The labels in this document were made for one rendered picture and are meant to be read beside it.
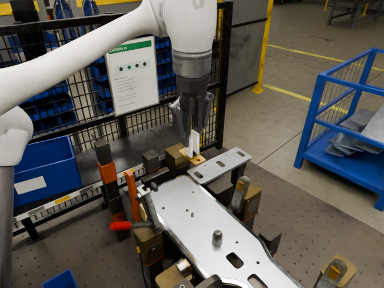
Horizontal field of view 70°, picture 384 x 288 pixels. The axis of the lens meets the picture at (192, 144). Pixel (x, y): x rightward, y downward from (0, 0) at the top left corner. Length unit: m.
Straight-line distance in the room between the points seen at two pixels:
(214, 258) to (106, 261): 0.54
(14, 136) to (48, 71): 0.26
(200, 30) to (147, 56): 0.66
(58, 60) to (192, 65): 0.28
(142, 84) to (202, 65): 0.66
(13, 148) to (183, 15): 0.54
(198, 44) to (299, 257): 0.97
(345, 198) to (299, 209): 1.31
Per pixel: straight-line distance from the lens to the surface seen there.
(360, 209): 2.71
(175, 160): 1.10
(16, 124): 0.84
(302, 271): 1.26
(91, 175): 1.12
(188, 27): 0.58
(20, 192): 1.07
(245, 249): 0.89
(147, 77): 1.25
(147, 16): 0.73
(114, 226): 0.76
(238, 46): 3.74
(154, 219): 0.81
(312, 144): 2.99
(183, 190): 1.04
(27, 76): 0.64
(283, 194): 1.52
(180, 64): 0.62
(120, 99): 1.22
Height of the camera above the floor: 1.72
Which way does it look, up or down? 34 degrees down
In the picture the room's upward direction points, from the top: straight up
